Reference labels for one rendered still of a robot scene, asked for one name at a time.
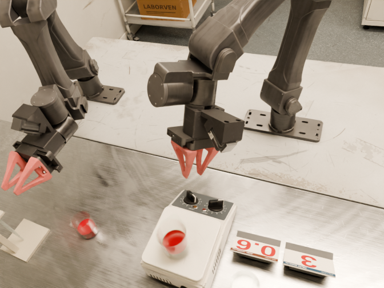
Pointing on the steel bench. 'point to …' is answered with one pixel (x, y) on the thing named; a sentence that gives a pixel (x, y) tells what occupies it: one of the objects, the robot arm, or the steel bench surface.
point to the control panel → (203, 206)
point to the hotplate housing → (208, 262)
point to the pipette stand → (28, 230)
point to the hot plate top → (191, 219)
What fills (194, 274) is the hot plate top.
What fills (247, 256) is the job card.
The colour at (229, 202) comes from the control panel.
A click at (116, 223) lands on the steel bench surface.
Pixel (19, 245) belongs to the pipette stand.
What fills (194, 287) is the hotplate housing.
